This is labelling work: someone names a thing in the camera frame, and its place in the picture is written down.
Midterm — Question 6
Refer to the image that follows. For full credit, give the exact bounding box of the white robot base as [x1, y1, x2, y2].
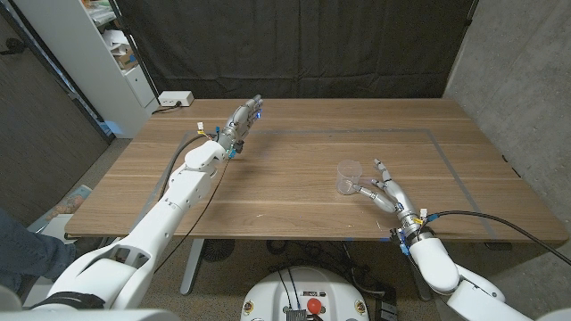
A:
[239, 266, 370, 321]

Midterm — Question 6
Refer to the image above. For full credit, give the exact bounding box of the round black floor fan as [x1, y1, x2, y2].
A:
[200, 239, 236, 263]

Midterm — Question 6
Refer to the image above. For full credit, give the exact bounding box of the white power strip box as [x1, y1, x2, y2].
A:
[157, 90, 195, 108]

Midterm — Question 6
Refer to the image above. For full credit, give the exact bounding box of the white paper pile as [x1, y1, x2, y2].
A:
[101, 29, 130, 48]

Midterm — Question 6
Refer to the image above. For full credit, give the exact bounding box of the black floor cable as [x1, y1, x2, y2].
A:
[266, 239, 389, 298]

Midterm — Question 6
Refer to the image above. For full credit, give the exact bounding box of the white shelf cabinet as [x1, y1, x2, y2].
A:
[12, 0, 161, 139]

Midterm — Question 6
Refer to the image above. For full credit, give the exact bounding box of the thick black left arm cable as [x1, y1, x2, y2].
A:
[158, 133, 213, 202]

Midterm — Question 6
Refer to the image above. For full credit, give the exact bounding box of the grey table leg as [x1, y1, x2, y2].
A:
[179, 238, 206, 296]

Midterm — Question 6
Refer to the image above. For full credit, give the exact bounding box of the colourful picture book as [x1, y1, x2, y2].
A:
[44, 185, 93, 222]

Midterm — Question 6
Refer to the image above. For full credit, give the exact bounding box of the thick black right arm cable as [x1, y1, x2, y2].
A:
[430, 210, 571, 268]

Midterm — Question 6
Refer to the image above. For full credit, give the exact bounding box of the cardboard box on shelf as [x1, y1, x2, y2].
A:
[113, 44, 139, 70]

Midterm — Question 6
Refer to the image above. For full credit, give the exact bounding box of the person's dark shoe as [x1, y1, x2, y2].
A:
[66, 237, 103, 258]

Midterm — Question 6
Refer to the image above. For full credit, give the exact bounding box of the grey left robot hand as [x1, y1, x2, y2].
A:
[217, 94, 264, 155]

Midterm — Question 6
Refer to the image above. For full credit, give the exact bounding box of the black power adapter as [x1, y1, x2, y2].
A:
[374, 289, 399, 321]

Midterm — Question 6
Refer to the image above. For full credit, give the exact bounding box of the clear plastic measuring cup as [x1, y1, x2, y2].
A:
[335, 159, 364, 196]

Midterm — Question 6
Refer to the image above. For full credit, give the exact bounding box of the black door handle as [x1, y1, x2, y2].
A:
[0, 37, 28, 57]

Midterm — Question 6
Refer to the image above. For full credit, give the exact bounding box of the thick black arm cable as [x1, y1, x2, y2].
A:
[430, 210, 571, 268]
[158, 133, 213, 202]

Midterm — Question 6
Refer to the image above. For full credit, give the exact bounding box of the person's leg in jeans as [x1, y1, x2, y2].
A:
[0, 209, 77, 293]

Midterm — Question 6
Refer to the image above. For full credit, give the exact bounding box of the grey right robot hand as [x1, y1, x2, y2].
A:
[351, 158, 436, 244]

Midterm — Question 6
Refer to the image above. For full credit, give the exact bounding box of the black backdrop stand pole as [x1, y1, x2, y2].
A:
[108, 0, 161, 104]

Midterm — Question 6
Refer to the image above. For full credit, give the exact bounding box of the black fabric mat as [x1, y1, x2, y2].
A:
[114, 0, 479, 100]

